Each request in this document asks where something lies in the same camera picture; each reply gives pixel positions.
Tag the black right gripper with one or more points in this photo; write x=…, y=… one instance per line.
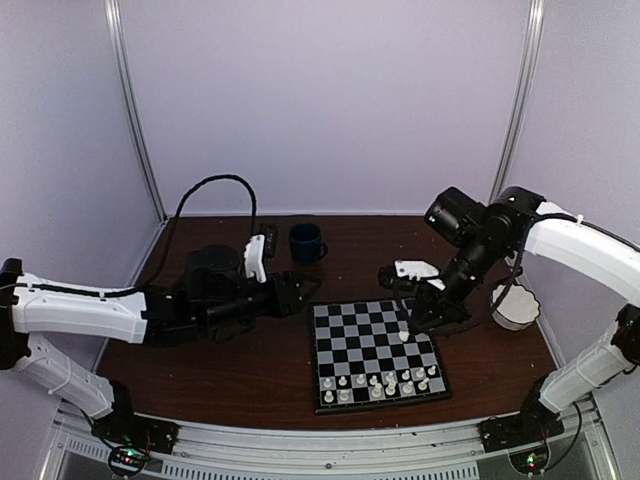
x=444, y=309

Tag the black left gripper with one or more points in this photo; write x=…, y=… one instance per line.
x=288, y=301

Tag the white chess king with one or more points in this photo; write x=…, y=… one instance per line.
x=390, y=389

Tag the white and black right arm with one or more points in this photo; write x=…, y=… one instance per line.
x=584, y=278

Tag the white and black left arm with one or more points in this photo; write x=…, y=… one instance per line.
x=219, y=288

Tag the dark blue mug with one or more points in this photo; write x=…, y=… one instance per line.
x=306, y=244

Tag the white scalloped bowl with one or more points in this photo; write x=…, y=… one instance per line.
x=519, y=309

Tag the black and white chessboard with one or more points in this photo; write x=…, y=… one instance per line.
x=353, y=338

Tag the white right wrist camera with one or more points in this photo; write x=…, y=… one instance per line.
x=407, y=274

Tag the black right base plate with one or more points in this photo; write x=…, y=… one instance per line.
x=508, y=432

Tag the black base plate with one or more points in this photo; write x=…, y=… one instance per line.
x=508, y=432
x=140, y=432

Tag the aluminium front rail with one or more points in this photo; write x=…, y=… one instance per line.
x=451, y=450

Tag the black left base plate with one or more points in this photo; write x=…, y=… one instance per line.
x=140, y=432

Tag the right aluminium frame post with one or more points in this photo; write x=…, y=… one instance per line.
x=529, y=60

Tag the aluminium frame post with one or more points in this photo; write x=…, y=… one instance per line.
x=117, y=38
x=529, y=60

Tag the left aluminium frame post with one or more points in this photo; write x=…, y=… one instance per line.
x=117, y=38

